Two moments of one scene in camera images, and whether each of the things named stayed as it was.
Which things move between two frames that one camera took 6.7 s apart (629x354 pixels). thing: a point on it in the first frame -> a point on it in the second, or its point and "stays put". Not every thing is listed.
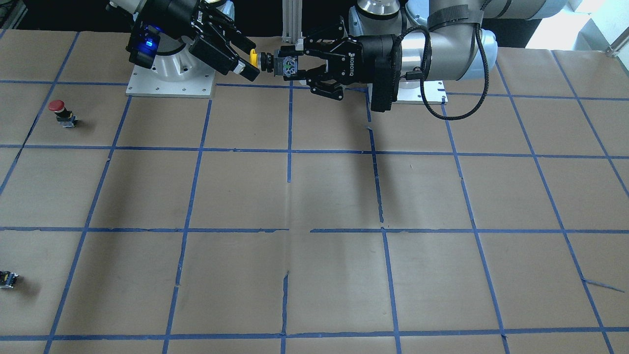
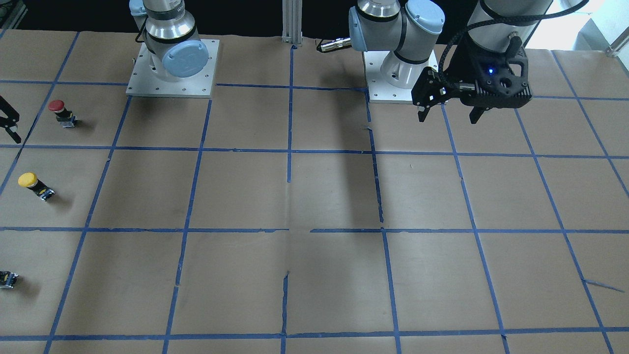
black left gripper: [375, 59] -> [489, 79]
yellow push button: [279, 65] -> [30, 180]
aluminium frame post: [292, 15] stays put
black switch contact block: [7, 279] stays put
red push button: [66, 117] stays put
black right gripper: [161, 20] -> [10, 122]
